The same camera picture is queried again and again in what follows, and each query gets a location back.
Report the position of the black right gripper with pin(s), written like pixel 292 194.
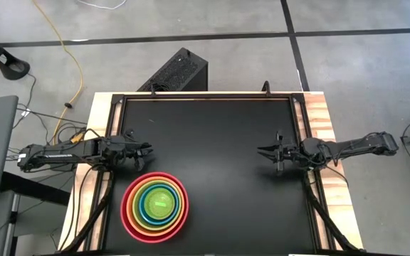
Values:
pixel 288 152

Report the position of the yellow-green bowl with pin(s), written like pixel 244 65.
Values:
pixel 136 206

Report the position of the teal bowl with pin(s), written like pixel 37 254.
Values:
pixel 141 204

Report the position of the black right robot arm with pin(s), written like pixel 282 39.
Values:
pixel 351 147

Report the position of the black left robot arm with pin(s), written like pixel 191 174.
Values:
pixel 66 153

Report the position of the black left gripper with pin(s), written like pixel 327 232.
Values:
pixel 130 149

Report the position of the nested rainbow bowls stack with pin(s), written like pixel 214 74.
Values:
pixel 123 209

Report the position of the black stand foot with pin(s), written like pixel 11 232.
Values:
pixel 7 64

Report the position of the orange bowl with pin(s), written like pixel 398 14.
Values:
pixel 129 208

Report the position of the black computer tower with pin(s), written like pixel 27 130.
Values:
pixel 176 73

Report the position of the small green bowl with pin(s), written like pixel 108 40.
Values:
pixel 158 209

